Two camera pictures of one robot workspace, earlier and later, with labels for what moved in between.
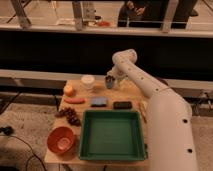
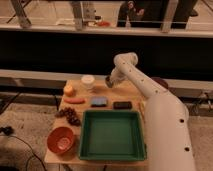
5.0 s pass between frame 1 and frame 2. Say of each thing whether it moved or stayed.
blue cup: stayed
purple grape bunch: stayed
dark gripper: moved
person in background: stayed
